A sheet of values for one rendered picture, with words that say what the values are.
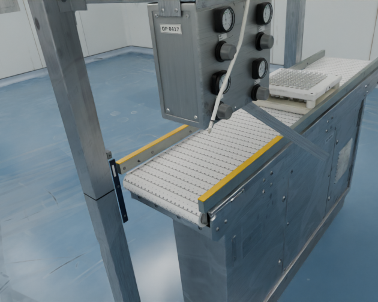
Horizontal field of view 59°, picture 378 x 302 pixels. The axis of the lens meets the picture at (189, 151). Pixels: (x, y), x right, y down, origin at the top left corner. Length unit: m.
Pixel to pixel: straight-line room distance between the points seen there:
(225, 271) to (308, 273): 0.80
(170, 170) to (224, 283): 0.39
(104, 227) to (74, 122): 0.30
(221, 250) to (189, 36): 0.62
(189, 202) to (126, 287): 0.45
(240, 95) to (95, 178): 0.41
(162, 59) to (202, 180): 0.35
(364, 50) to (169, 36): 3.71
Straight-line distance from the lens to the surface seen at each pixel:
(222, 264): 1.00
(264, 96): 0.66
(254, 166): 0.83
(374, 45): 4.15
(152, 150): 0.92
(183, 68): 0.55
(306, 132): 1.08
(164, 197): 0.78
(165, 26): 0.56
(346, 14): 4.20
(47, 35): 0.75
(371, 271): 1.84
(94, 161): 0.83
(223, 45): 0.55
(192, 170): 0.85
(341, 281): 1.76
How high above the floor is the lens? 1.29
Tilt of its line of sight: 29 degrees down
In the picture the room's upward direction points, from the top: 6 degrees counter-clockwise
